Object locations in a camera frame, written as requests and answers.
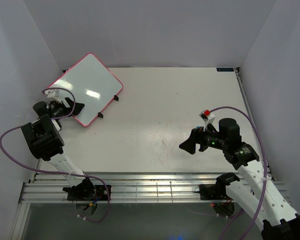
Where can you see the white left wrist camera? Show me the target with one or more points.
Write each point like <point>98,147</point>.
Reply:
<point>53,95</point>

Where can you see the blue right corner label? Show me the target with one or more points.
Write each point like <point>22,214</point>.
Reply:
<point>224,69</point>

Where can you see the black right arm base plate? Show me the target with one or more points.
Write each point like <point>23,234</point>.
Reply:
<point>222,204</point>

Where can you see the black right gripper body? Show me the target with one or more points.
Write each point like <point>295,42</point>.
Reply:
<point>208,138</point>

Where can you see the black wire easel stand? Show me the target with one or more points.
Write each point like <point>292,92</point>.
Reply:
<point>100,113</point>

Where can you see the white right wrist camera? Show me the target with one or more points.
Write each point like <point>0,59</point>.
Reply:
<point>207,117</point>

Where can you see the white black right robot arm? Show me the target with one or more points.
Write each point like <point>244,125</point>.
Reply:
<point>250,187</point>

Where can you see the pink framed whiteboard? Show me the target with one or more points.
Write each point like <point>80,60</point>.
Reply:
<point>91,84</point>

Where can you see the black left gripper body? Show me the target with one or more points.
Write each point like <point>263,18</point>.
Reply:
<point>61,110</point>

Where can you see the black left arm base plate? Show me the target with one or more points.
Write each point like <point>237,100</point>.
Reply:
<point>99,193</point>

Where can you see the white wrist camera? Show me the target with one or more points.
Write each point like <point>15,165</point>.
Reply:
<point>207,117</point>
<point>53,95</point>

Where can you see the aluminium rail frame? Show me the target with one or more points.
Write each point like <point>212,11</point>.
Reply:
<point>135,148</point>

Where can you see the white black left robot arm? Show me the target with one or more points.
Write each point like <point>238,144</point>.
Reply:
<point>44,142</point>

